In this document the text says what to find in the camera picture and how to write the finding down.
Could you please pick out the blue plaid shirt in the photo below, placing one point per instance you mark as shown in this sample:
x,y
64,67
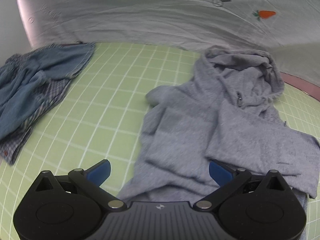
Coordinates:
x,y
12,143

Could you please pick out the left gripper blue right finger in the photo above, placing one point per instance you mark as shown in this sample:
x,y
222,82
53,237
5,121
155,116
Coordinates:
x,y
230,182

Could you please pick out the blue denim jacket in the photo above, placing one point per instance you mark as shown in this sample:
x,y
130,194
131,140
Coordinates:
x,y
24,79

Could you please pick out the grey printed backdrop cloth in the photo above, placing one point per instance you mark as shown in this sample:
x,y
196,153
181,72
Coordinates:
x,y
287,29

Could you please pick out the grey zip hoodie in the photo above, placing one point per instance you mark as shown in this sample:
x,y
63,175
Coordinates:
x,y
225,112

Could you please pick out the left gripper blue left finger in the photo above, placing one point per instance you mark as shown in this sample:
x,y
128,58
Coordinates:
x,y
88,182

